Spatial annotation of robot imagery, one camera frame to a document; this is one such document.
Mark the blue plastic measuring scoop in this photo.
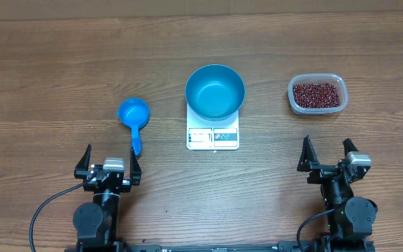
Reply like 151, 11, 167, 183
118, 97, 150, 156

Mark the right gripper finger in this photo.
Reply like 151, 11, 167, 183
342, 138, 358, 157
297, 135, 319, 172

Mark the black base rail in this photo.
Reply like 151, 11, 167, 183
64, 240, 376, 252

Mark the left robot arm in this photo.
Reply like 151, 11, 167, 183
73, 146, 142, 251

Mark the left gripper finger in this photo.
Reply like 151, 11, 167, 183
74, 144, 92, 180
129, 148, 142, 186

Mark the white digital kitchen scale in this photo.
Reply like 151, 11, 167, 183
186, 106, 240, 151

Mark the clear plastic container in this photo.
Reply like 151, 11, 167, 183
288, 73, 348, 116

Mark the teal blue bowl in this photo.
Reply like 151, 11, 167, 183
185, 64, 246, 121

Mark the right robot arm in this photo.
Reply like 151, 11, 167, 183
296, 136, 378, 251

